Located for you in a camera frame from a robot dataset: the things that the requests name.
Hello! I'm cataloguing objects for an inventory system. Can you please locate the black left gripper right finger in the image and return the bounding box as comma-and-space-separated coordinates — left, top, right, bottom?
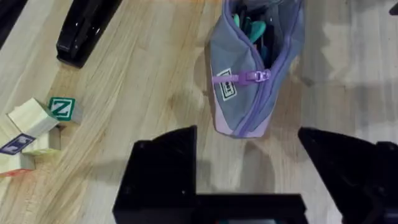
297, 126, 398, 224

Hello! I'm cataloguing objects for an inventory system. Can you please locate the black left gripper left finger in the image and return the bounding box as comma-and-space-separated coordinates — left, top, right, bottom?
112, 125, 198, 224

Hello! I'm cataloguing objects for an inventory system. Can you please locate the grey and purple zip bag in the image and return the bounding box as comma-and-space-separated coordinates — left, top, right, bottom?
207, 0, 306, 139

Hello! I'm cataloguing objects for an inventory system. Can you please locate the heap of wooden letter blocks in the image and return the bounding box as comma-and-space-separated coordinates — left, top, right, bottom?
0, 96, 83, 179

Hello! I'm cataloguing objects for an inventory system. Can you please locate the black stapler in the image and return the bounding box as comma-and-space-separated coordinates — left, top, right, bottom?
55, 0, 123, 69

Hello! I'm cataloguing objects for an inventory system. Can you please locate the black flat object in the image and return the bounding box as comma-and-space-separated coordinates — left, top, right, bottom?
0, 0, 29, 50

